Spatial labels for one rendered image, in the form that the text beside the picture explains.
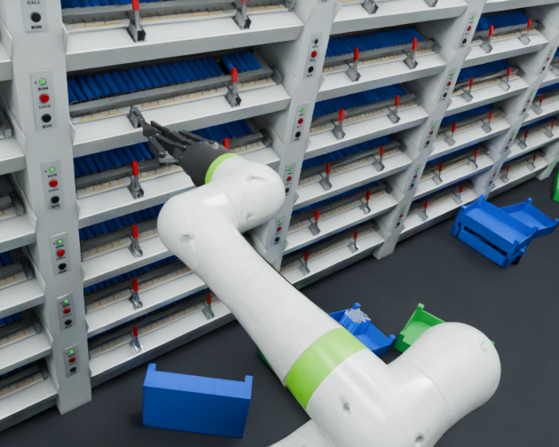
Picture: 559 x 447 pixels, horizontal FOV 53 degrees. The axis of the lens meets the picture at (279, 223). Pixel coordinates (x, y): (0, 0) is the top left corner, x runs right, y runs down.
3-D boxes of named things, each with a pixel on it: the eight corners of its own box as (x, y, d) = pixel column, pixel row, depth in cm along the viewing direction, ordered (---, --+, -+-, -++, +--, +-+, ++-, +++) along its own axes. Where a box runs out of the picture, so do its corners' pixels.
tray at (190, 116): (286, 109, 156) (299, 83, 149) (70, 159, 121) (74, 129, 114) (248, 58, 162) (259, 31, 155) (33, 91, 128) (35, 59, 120)
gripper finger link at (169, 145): (190, 165, 113) (185, 167, 112) (159, 147, 120) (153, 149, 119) (190, 146, 111) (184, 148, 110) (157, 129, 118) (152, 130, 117)
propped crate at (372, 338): (348, 318, 216) (358, 301, 213) (386, 354, 205) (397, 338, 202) (296, 331, 194) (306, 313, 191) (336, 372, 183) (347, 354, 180)
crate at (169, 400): (242, 438, 170) (244, 415, 177) (250, 399, 158) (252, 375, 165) (142, 427, 168) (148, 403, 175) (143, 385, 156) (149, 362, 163)
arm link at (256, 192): (299, 220, 102) (296, 167, 95) (243, 250, 95) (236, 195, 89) (252, 190, 111) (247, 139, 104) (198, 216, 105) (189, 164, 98)
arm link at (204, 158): (246, 144, 105) (204, 154, 99) (245, 199, 111) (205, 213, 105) (227, 133, 109) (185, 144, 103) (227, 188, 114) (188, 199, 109)
